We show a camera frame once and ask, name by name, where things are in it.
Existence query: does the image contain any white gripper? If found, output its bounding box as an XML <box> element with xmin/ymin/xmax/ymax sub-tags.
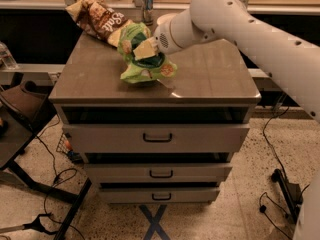
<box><xmin>133</xmin><ymin>10</ymin><xmax>207</xmax><ymax>61</ymax></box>

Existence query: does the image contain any green rice chip bag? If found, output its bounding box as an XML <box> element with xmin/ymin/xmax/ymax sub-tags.
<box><xmin>117</xmin><ymin>23</ymin><xmax>177</xmax><ymax>84</ymax></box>

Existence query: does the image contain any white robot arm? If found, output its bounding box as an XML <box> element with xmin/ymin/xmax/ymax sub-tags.
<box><xmin>152</xmin><ymin>0</ymin><xmax>320</xmax><ymax>240</ymax></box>

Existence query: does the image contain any brown chip bag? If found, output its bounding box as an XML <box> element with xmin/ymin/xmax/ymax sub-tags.
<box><xmin>66</xmin><ymin>0</ymin><xmax>133</xmax><ymax>47</ymax></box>

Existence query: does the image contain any white bowl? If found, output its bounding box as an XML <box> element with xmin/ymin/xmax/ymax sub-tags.
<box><xmin>157</xmin><ymin>13</ymin><xmax>176</xmax><ymax>25</ymax></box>

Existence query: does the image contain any silver drink can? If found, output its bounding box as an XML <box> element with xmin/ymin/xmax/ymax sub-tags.
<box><xmin>141</xmin><ymin>0</ymin><xmax>153</xmax><ymax>25</ymax></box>

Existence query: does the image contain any top grey drawer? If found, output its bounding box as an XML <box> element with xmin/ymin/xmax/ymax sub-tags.
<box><xmin>63</xmin><ymin>124</ymin><xmax>249</xmax><ymax>153</ymax></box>

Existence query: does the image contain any grey drawer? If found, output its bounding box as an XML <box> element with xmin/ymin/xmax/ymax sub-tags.
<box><xmin>99</xmin><ymin>187</ymin><xmax>220</xmax><ymax>204</ymax></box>
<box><xmin>84</xmin><ymin>163</ymin><xmax>232</xmax><ymax>183</ymax></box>
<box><xmin>63</xmin><ymin>124</ymin><xmax>249</xmax><ymax>153</ymax></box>

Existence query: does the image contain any grey drawer cabinet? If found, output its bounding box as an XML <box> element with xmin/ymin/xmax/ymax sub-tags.
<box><xmin>50</xmin><ymin>34</ymin><xmax>260</xmax><ymax>193</ymax></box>

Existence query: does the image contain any middle grey drawer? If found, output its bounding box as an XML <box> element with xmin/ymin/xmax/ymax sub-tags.
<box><xmin>84</xmin><ymin>163</ymin><xmax>232</xmax><ymax>183</ymax></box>

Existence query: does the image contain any dark side table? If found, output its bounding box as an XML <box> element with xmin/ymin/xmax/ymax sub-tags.
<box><xmin>0</xmin><ymin>81</ymin><xmax>91</xmax><ymax>240</ymax></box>

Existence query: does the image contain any clear plastic bottle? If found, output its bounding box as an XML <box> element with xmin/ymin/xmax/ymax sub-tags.
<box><xmin>0</xmin><ymin>42</ymin><xmax>19</xmax><ymax>70</ymax></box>

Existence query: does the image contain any bottom grey drawer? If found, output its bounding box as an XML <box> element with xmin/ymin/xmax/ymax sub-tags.
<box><xmin>99</xmin><ymin>187</ymin><xmax>220</xmax><ymax>204</ymax></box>

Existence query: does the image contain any black stand base right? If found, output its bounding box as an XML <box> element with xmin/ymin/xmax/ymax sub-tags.
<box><xmin>271</xmin><ymin>169</ymin><xmax>303</xmax><ymax>224</ymax></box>

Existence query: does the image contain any black floor cable left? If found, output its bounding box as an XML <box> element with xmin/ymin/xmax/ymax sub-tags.
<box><xmin>33</xmin><ymin>115</ymin><xmax>86</xmax><ymax>240</ymax></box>

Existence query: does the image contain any black floor cable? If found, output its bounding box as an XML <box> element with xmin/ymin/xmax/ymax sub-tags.
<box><xmin>259</xmin><ymin>105</ymin><xmax>311</xmax><ymax>240</ymax></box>
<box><xmin>33</xmin><ymin>115</ymin><xmax>86</xmax><ymax>240</ymax></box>

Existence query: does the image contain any black floor cable right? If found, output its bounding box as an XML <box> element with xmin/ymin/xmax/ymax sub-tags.
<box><xmin>259</xmin><ymin>105</ymin><xmax>311</xmax><ymax>240</ymax></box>

